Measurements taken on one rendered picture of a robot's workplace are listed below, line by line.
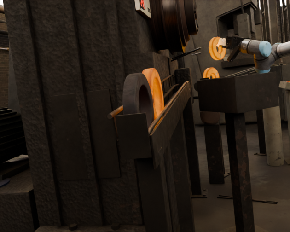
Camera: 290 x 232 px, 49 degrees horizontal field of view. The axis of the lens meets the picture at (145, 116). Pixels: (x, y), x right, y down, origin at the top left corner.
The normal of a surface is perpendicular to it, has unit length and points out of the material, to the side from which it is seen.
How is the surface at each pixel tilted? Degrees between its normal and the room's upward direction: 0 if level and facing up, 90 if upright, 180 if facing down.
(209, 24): 90
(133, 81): 39
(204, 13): 90
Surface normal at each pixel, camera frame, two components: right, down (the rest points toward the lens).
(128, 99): -0.26, -0.25
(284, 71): 0.04, 0.10
